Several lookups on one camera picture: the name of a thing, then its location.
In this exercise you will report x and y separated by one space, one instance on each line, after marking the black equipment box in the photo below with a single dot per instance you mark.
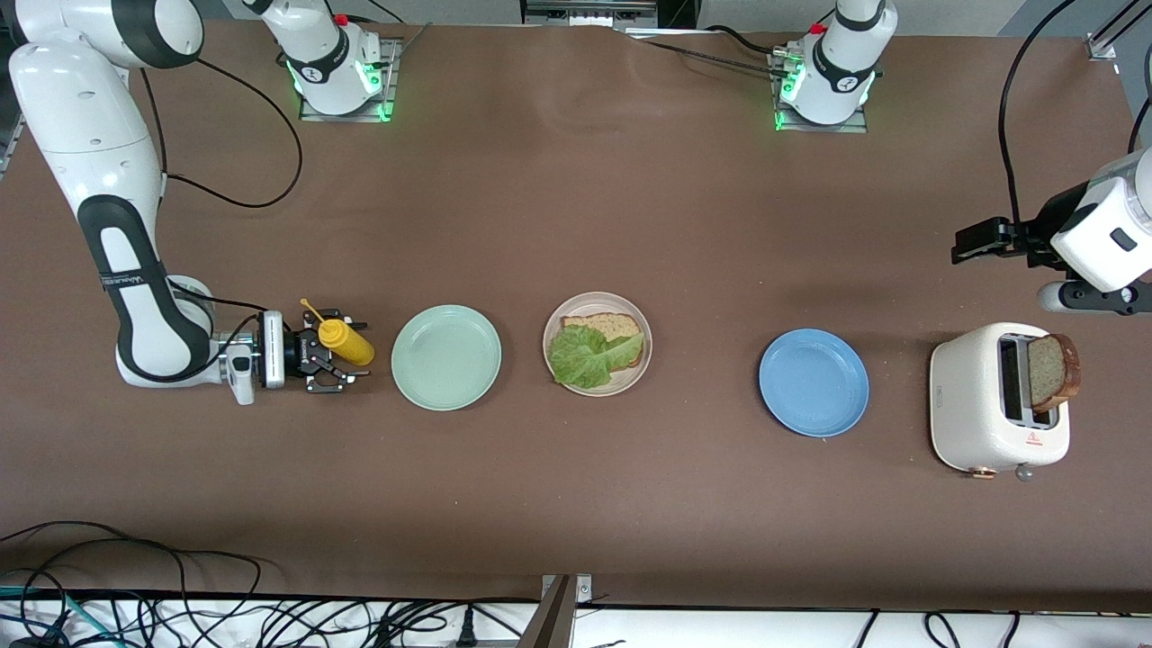
589 11

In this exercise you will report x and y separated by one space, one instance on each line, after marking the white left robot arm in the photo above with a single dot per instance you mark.
846 63

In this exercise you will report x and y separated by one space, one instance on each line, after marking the mint green plate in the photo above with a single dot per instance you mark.
445 358

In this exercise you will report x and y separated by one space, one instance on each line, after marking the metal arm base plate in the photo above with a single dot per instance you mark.
823 128
387 90

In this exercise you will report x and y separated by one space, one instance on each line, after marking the black power plug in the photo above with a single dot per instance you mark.
466 630

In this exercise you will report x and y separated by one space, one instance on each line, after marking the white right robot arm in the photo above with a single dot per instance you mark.
90 135

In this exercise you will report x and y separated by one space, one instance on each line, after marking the aluminium profile rail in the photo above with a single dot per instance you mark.
1102 45

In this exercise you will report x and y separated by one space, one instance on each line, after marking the blue plate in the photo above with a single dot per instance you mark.
814 382

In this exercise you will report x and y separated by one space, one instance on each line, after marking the brown bread slice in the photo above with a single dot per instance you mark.
1053 369
612 326

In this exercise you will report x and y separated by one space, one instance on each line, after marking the yellow mustard squeeze bottle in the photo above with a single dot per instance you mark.
346 342

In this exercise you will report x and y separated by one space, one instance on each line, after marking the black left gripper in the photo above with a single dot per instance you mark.
1055 222

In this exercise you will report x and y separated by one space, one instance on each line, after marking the white two-slot toaster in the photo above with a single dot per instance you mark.
967 405

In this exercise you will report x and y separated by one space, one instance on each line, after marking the green lettuce leaf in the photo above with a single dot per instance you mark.
580 360

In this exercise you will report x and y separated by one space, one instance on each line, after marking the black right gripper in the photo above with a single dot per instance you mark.
295 354

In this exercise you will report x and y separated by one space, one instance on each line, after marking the beige plate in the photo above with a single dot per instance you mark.
585 304

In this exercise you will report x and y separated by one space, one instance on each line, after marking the grey metal mount bracket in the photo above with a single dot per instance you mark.
553 621

